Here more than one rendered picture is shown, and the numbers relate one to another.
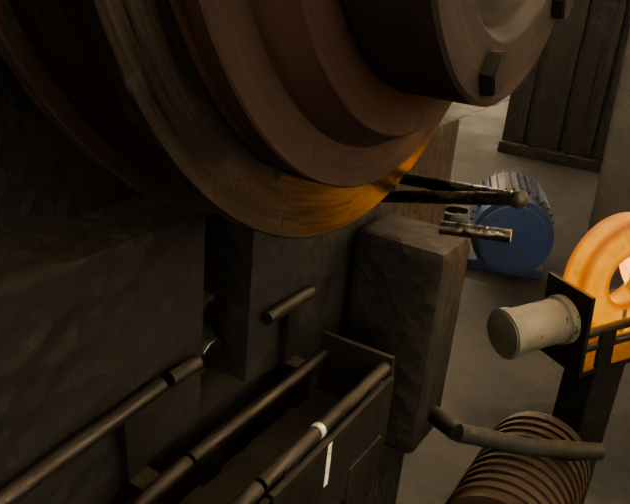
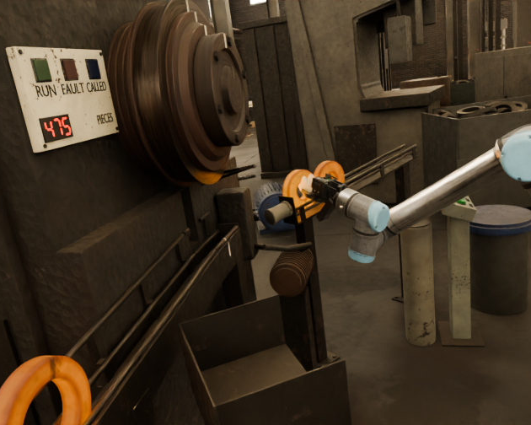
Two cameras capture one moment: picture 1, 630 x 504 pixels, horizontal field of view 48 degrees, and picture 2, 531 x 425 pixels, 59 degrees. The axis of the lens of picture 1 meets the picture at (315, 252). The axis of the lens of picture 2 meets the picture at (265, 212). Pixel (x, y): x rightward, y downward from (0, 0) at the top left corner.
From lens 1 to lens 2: 83 cm
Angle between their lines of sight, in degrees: 14
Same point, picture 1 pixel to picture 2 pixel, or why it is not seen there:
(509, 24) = (238, 127)
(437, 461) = not seen: hidden behind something
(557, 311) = (283, 205)
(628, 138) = (316, 153)
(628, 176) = not seen: hidden behind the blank
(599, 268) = (292, 188)
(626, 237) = (296, 177)
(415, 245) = (233, 192)
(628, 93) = (308, 132)
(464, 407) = not seen: hidden behind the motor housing
